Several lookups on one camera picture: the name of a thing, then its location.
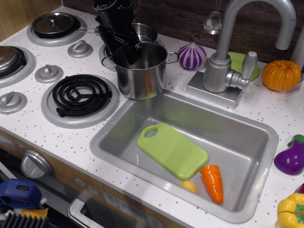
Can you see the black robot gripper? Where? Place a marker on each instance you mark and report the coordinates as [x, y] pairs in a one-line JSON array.
[[115, 19]]

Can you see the tall steel pot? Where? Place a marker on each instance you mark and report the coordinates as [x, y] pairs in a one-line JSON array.
[[146, 78]]

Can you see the silver stove knob upper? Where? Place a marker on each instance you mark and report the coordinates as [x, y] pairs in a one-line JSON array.
[[80, 50]]

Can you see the silver stove knob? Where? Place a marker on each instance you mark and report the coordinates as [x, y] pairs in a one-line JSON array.
[[48, 74], [80, 50], [12, 102]]

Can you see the silver stove knob middle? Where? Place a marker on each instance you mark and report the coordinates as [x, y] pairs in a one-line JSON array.
[[48, 74]]

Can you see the silver stove knob lower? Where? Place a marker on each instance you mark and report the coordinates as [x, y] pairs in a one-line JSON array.
[[12, 102]]

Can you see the small steel saucepan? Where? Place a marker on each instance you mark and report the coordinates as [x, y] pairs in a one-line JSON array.
[[145, 32]]

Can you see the back right burner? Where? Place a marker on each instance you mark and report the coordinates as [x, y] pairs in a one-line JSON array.
[[104, 56]]

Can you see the purple striped toy onion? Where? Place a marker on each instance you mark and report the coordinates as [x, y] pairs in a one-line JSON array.
[[192, 56]]

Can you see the front black coil burner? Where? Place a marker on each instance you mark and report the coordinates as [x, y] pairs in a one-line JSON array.
[[79, 101]]

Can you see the black frying pan with lid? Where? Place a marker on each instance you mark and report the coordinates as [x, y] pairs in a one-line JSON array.
[[57, 25]]

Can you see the hanging steel ladle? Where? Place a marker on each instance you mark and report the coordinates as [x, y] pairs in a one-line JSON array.
[[213, 20]]

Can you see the silver faucet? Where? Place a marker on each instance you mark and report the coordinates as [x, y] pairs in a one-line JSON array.
[[220, 83]]

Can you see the green plate behind faucet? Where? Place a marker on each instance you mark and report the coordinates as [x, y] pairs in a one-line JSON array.
[[237, 64]]

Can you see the green cutting board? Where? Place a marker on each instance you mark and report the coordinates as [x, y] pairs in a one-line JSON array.
[[174, 152]]

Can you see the steel lid on left burner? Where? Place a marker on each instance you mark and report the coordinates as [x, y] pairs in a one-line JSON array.
[[10, 59]]

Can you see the silver sink basin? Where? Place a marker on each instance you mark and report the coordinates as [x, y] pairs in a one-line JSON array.
[[242, 148]]

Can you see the yellow toy corn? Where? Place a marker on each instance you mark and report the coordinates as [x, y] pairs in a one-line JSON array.
[[189, 186]]

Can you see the orange toy carrot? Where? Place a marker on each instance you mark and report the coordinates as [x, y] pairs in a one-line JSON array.
[[213, 182]]

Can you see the orange toy pumpkin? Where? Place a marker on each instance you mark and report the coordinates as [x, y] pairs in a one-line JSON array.
[[281, 75]]

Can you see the silver oven knob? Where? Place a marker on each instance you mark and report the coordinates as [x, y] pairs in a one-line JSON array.
[[34, 165]]

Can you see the blue clamp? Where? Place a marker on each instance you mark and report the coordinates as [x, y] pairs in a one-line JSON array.
[[19, 194]]

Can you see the purple toy eggplant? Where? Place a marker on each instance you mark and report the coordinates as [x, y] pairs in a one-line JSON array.
[[291, 160]]

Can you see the yellow toy bell pepper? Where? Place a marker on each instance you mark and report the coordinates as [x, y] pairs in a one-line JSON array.
[[290, 212]]

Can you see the silver oven door handle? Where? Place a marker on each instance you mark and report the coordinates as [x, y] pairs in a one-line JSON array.
[[93, 215]]

